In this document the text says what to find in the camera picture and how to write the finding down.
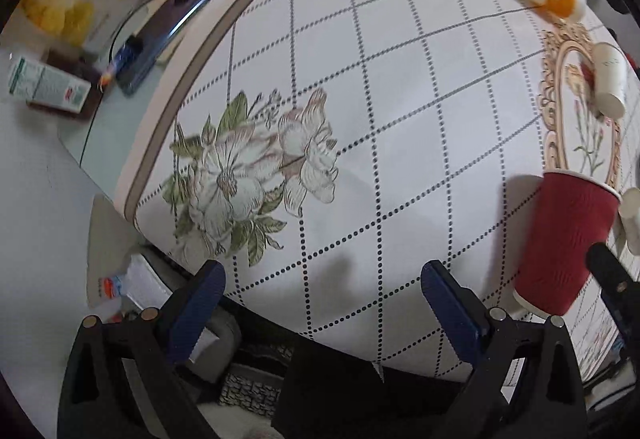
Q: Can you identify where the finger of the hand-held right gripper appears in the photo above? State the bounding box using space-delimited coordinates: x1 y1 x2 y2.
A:
585 241 640 372

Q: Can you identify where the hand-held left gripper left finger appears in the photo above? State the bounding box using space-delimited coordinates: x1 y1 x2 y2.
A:
57 260 236 439

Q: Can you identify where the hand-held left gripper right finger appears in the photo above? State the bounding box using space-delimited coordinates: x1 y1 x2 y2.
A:
420 260 589 439

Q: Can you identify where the red ribbed paper cup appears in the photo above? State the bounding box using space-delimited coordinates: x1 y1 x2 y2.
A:
514 170 622 318

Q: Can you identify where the white paper cup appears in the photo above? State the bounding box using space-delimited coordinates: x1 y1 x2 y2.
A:
619 187 640 256
591 42 629 118

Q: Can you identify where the white cardboard box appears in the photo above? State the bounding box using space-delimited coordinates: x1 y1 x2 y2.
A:
120 253 176 315

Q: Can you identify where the red and blue packet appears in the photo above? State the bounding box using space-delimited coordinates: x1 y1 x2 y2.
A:
98 275 127 301

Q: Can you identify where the patterned cushion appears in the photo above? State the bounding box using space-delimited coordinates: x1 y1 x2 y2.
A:
217 364 286 409

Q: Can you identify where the black fabric object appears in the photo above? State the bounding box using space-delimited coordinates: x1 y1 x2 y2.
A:
271 336 501 439

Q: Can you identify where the floral checked tablecloth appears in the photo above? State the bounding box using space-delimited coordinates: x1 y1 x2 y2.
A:
112 0 640 385

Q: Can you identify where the green and white box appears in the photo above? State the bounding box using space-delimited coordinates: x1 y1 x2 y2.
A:
6 55 93 114

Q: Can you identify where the dark smartphone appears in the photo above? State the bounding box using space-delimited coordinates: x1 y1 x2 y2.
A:
114 0 222 96

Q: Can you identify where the black cable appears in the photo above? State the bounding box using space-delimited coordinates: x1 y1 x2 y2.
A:
80 0 151 167

